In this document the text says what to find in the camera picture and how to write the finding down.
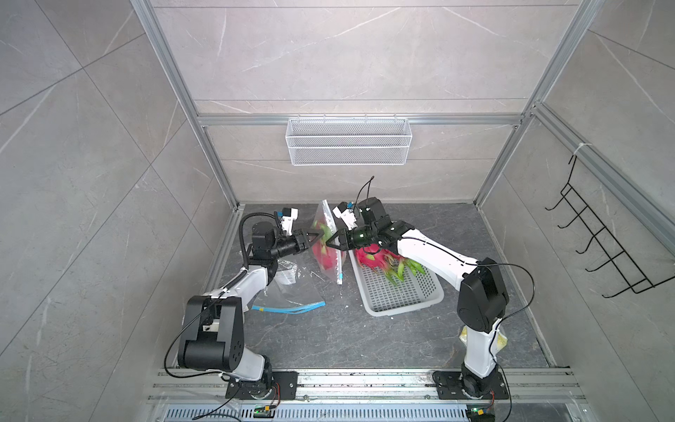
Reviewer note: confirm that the yellow-green packaged snack bag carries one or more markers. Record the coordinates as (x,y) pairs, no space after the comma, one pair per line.
(501,340)

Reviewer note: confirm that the black wire wall hook rack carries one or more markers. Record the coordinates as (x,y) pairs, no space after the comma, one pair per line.
(613,254)

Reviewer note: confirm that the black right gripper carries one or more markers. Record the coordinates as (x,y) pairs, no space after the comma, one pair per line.
(344,236)

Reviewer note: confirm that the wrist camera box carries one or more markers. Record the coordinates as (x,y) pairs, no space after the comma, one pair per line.
(286,218)
(345,213)

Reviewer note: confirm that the white wire mesh wall basket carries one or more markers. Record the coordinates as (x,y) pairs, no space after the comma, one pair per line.
(348,141)

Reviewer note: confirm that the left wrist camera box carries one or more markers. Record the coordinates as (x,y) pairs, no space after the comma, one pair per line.
(286,218)

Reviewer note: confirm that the zip-top bag with dragon fruit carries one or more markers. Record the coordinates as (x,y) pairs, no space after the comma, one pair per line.
(324,215)

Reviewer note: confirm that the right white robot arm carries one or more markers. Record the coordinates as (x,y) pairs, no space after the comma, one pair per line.
(483,296)

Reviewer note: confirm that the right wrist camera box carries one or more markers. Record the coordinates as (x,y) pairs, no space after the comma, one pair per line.
(345,213)

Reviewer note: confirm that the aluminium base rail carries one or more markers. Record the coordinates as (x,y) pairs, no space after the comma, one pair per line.
(547,394)

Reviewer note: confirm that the white perforated plastic basket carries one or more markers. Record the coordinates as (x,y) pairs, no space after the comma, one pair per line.
(385,298)

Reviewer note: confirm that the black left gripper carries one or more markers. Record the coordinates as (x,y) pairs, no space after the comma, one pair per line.
(299,241)

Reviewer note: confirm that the zip-top bag with blue seal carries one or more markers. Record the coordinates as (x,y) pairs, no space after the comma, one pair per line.
(292,291)

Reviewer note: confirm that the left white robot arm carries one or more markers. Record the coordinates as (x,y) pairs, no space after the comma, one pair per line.
(211,341)

